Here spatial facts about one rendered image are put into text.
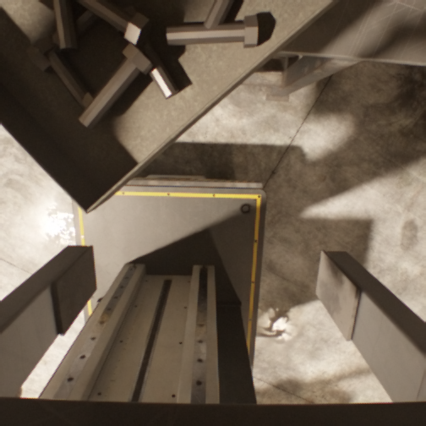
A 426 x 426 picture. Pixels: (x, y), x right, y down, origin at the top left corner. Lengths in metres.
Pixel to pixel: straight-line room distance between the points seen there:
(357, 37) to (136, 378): 0.77
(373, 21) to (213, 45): 0.31
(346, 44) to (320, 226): 1.09
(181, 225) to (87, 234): 0.35
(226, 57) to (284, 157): 1.11
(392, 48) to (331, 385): 1.81
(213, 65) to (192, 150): 1.06
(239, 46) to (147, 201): 0.83
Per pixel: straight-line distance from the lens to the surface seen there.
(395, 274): 1.80
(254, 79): 1.16
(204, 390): 0.67
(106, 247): 1.18
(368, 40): 0.56
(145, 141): 0.32
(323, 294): 0.17
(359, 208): 1.57
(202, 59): 0.32
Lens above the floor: 1.36
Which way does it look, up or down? 75 degrees down
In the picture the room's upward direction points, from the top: 178 degrees clockwise
